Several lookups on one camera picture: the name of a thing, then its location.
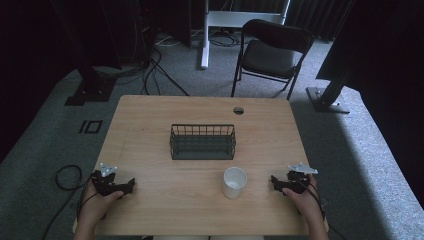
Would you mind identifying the person's left hand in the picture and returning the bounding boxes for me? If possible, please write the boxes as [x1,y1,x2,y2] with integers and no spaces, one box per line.
[77,181,125,228]

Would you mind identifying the black folding chair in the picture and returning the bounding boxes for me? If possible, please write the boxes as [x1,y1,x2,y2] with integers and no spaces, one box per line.
[230,18,315,102]

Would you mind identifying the white desk frame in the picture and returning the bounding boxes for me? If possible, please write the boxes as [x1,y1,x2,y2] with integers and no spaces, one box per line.
[200,0,292,70]

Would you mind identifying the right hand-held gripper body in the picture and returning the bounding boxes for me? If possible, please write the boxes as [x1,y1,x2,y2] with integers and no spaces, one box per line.
[278,162,319,196]

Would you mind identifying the bundle of floor cables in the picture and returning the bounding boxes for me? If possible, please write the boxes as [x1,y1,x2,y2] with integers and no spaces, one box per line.
[93,31,191,98]

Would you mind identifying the black cable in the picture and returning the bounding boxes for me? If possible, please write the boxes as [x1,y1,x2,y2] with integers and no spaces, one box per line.
[41,164,96,240]
[293,173,349,240]

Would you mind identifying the white cup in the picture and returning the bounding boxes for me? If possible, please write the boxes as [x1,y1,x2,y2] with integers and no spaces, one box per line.
[222,166,249,200]

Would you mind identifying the black metal stand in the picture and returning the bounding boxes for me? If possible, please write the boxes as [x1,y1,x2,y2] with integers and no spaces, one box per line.
[305,63,355,115]
[49,0,118,107]

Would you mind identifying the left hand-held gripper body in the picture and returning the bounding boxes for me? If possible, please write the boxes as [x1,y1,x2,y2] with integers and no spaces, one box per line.
[91,162,130,197]

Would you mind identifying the black wire basket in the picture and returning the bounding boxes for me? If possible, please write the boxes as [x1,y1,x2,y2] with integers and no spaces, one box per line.
[169,123,237,161]

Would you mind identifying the person's right hand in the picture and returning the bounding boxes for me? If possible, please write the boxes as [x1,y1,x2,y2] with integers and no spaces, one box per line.
[281,173,325,224]

